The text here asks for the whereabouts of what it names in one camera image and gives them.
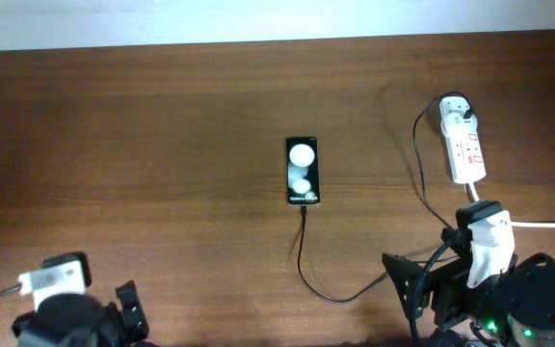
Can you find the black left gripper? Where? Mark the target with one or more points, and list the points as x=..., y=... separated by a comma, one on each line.
x=127, y=327

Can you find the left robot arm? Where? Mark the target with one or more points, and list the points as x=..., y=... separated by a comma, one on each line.
x=80, y=320

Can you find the white power strip red switches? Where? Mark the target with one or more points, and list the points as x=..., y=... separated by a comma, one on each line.
x=465, y=151

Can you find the white USB charger plug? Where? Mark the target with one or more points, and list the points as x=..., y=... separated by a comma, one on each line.
x=455, y=124

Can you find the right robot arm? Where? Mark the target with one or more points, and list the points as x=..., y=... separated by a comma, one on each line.
x=516, y=308

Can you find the black smartphone with lit screen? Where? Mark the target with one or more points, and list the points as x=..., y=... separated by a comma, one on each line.
x=302, y=171

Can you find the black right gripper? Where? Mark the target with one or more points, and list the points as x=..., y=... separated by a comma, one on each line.
x=450, y=283

